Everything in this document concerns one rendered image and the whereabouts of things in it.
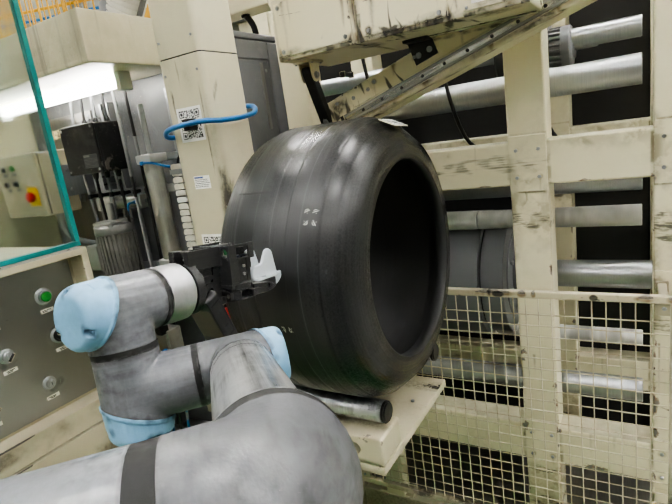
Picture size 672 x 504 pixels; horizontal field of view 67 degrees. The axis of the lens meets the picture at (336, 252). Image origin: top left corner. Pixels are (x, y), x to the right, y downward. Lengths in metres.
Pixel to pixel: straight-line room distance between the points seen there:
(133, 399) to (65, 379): 0.80
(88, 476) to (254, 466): 0.07
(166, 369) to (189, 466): 0.39
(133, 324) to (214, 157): 0.63
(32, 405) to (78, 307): 0.81
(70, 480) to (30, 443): 1.10
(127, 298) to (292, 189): 0.38
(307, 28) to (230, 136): 0.33
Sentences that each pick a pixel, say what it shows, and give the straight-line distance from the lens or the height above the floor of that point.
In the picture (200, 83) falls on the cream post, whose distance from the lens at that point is 1.18.
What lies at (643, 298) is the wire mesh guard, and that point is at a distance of 1.33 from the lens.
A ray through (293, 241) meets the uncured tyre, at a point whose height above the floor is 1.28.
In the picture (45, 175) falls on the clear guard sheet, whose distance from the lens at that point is 1.35.
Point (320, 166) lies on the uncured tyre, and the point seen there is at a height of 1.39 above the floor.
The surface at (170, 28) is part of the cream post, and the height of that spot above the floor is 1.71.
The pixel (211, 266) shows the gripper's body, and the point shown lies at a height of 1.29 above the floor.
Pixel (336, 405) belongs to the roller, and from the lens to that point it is 1.08.
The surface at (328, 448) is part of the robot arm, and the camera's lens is 0.27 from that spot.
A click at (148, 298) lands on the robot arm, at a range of 0.63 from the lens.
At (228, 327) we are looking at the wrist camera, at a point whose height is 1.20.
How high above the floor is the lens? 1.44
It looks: 13 degrees down
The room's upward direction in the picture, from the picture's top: 8 degrees counter-clockwise
